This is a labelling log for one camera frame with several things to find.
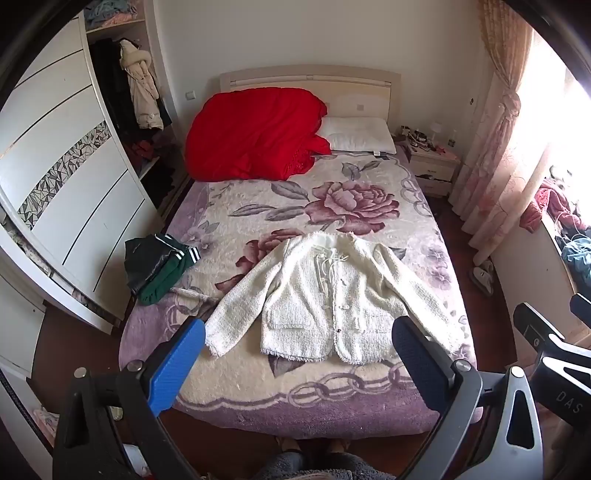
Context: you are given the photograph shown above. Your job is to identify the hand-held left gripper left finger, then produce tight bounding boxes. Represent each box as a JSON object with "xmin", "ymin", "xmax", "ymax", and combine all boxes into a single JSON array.
[{"xmin": 52, "ymin": 318, "xmax": 206, "ymax": 480}]

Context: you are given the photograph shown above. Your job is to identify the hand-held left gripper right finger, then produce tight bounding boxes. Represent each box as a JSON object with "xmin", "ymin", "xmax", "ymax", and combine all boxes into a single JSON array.
[{"xmin": 390, "ymin": 315, "xmax": 544, "ymax": 480}]

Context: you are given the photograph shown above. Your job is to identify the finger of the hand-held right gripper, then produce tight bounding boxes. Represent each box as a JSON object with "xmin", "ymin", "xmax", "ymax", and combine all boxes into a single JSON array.
[
  {"xmin": 569, "ymin": 293, "xmax": 591, "ymax": 324},
  {"xmin": 512, "ymin": 302, "xmax": 557, "ymax": 358}
]

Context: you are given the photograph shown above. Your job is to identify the white fuzzy cardigan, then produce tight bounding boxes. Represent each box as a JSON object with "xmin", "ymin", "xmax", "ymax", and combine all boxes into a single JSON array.
[{"xmin": 204, "ymin": 232, "xmax": 467, "ymax": 365}]

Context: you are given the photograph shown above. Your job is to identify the teal clothes heap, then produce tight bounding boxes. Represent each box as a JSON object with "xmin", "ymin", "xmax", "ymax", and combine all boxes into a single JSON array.
[{"xmin": 556, "ymin": 235, "xmax": 591, "ymax": 289}]

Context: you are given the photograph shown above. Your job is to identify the pink clothes heap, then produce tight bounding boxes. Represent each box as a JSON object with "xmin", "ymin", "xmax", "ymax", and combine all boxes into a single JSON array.
[{"xmin": 519, "ymin": 178, "xmax": 575, "ymax": 234}]

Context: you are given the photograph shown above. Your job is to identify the dark hanging clothes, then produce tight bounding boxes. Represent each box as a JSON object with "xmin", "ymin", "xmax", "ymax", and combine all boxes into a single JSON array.
[{"xmin": 89, "ymin": 37, "xmax": 139, "ymax": 139}]

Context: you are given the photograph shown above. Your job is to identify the folded clothes pile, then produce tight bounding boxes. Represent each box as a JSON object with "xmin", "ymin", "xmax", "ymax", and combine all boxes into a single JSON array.
[{"xmin": 85, "ymin": 0, "xmax": 146, "ymax": 28}]

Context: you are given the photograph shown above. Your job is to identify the white slippers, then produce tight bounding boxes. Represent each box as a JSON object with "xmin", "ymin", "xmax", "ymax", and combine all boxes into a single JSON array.
[{"xmin": 470, "ymin": 261, "xmax": 496, "ymax": 294}]

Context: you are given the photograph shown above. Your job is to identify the green striped-cuff garment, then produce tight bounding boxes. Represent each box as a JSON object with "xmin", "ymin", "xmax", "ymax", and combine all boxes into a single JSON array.
[{"xmin": 124, "ymin": 234, "xmax": 201, "ymax": 306}]

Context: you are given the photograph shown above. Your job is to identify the person's grey fuzzy top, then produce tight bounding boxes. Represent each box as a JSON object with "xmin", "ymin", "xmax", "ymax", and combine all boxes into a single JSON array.
[{"xmin": 259, "ymin": 450, "xmax": 398, "ymax": 480}]

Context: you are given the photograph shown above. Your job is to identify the white low cabinet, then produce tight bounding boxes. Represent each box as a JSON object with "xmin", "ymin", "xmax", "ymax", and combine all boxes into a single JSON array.
[{"xmin": 0, "ymin": 265, "xmax": 47, "ymax": 377}]

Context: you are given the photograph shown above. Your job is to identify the floral purple blanket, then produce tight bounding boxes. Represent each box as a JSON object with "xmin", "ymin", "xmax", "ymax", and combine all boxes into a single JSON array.
[{"xmin": 119, "ymin": 152, "xmax": 477, "ymax": 437}]

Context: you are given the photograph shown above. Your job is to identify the beige nightstand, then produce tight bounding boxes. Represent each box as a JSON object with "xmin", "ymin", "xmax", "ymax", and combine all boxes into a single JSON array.
[{"xmin": 406, "ymin": 141, "xmax": 462, "ymax": 199}]

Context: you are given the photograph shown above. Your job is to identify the pink floral curtain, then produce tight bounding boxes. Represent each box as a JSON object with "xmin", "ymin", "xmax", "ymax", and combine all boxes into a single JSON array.
[{"xmin": 450, "ymin": 0, "xmax": 555, "ymax": 268}]

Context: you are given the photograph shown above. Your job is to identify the red cloth on shelf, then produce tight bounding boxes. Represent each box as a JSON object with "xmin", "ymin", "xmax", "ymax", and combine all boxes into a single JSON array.
[{"xmin": 127, "ymin": 138, "xmax": 160, "ymax": 162}]

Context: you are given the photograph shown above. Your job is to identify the nightstand clutter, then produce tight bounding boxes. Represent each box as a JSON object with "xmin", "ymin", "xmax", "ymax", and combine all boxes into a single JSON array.
[{"xmin": 394, "ymin": 124, "xmax": 458, "ymax": 155}]

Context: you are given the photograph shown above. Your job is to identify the white pillow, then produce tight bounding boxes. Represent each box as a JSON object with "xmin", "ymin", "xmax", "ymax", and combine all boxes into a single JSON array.
[{"xmin": 316, "ymin": 116, "xmax": 397, "ymax": 155}]

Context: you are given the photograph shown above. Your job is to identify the white sliding-door wardrobe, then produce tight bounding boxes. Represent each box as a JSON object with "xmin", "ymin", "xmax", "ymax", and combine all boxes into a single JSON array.
[{"xmin": 0, "ymin": 0, "xmax": 185, "ymax": 334}]

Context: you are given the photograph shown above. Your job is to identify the red quilt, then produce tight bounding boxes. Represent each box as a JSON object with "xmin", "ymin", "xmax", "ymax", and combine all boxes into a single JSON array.
[{"xmin": 185, "ymin": 86, "xmax": 333, "ymax": 182}]

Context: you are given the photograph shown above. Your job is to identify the beige hanging coat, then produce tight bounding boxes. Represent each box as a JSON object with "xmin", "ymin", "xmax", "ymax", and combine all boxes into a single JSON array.
[{"xmin": 119, "ymin": 39, "xmax": 164, "ymax": 131}]

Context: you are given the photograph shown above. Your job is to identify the beige bed headboard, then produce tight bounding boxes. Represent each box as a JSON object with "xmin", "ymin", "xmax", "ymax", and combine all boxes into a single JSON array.
[{"xmin": 219, "ymin": 65, "xmax": 404, "ymax": 134}]

